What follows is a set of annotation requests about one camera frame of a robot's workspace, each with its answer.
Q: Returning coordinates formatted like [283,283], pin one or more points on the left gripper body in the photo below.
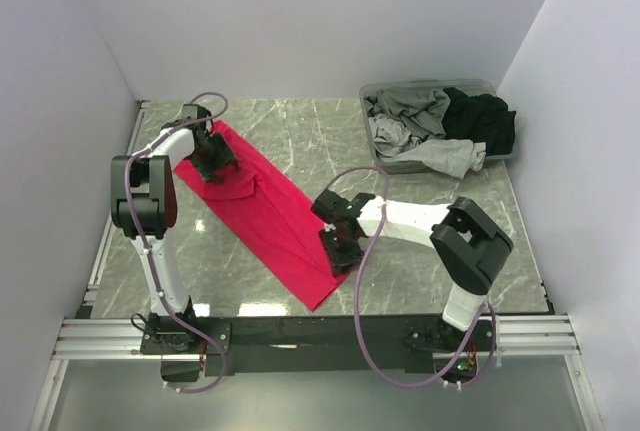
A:
[207,138]

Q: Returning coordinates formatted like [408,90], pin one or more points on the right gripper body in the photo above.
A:
[332,227]

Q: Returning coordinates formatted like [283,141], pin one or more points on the red t-shirt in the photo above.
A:
[271,216]

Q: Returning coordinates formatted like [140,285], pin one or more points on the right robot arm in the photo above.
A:
[470,245]

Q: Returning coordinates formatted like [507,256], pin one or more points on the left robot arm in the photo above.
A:
[144,207]

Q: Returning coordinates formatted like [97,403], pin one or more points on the light grey t-shirt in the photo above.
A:
[399,150]

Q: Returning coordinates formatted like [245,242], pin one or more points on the grey plastic bin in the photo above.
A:
[471,87]

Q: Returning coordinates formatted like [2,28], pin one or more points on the black t-shirt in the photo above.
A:
[481,119]

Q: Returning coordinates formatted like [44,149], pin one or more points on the aluminium rail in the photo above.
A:
[111,339]

